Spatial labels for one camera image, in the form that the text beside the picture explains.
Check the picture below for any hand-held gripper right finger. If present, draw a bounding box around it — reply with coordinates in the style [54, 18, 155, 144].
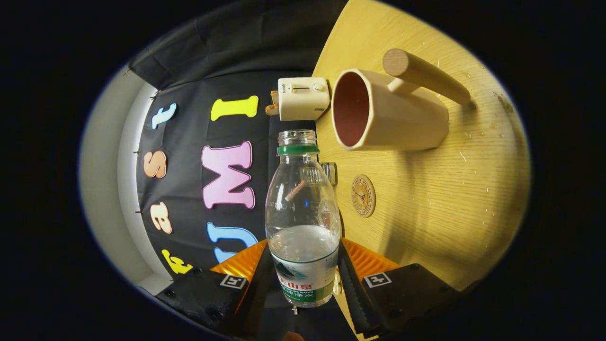
[337, 238, 467, 339]

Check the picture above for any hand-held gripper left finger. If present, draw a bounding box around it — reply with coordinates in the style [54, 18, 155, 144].
[154, 239, 280, 339]

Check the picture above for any clear plastic bottle green label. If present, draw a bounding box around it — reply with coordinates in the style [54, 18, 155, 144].
[265, 129, 341, 308]

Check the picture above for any round brown coaster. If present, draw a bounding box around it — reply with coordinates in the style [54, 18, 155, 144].
[351, 174, 377, 218]

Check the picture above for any cream cup with wooden handle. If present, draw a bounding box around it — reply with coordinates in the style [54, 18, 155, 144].
[331, 48, 472, 152]

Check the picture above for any small glass jar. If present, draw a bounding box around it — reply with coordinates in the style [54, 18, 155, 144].
[320, 162, 338, 186]

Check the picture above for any wooden table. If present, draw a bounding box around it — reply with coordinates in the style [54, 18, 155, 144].
[312, 0, 531, 339]

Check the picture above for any black backdrop cloth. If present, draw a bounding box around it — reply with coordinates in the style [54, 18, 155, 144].
[128, 0, 348, 285]

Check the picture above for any white toaster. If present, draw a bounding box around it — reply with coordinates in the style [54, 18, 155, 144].
[277, 77, 330, 122]

